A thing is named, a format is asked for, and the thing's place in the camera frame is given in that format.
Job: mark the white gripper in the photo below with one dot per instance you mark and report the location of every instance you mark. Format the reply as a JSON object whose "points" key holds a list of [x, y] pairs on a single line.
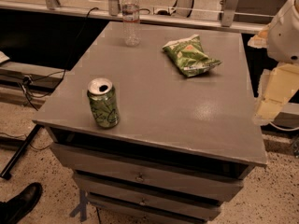
{"points": [[285, 36]]}

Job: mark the green jalapeno chip bag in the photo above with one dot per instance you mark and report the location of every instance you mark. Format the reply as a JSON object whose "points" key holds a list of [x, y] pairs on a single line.
{"points": [[189, 57]]}

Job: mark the green soda can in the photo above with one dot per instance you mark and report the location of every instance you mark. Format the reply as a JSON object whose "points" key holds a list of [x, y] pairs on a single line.
{"points": [[103, 103]]}

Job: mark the grey drawer cabinet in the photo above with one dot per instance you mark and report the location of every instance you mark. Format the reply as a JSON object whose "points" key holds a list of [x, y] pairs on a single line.
{"points": [[201, 124]]}

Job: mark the middle grey drawer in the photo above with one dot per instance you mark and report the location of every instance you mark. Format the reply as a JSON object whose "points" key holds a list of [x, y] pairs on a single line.
{"points": [[146, 198]]}

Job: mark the grey drawer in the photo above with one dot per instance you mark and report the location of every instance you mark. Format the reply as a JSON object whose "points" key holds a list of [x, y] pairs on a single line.
{"points": [[147, 173], [146, 198], [145, 213]]}

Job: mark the clear plastic water bottle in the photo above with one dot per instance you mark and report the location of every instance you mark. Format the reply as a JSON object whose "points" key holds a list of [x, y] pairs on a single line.
{"points": [[131, 21]]}

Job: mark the bottom grey drawer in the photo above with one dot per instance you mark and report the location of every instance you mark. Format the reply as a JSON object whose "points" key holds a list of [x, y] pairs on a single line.
{"points": [[145, 213]]}

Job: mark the top grey drawer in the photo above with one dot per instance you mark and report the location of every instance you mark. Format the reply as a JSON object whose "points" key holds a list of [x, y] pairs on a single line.
{"points": [[147, 173]]}

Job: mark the black metal table leg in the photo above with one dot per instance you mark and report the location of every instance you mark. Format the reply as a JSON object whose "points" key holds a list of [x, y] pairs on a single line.
{"points": [[5, 173]]}

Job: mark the black shoe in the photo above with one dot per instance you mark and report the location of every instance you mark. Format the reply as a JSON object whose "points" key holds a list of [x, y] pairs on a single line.
{"points": [[12, 211]]}

